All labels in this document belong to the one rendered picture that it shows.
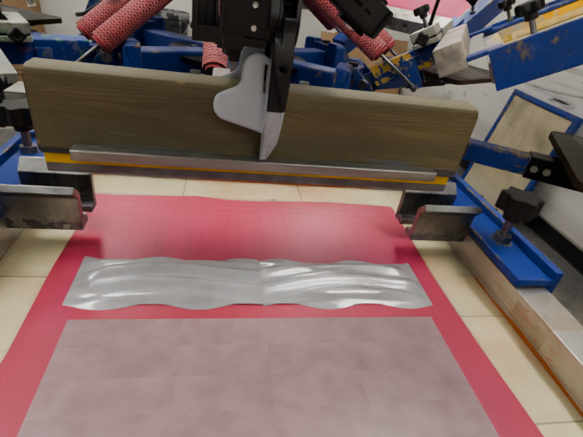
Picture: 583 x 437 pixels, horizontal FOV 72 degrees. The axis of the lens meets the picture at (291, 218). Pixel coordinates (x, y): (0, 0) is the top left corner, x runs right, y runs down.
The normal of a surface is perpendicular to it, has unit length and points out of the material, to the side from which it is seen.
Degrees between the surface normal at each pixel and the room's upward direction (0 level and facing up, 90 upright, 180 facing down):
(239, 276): 32
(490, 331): 0
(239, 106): 83
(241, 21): 90
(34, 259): 0
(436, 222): 90
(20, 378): 0
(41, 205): 90
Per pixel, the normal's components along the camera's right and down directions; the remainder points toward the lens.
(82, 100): 0.14, 0.55
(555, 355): -0.98, -0.04
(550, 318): 0.13, -0.84
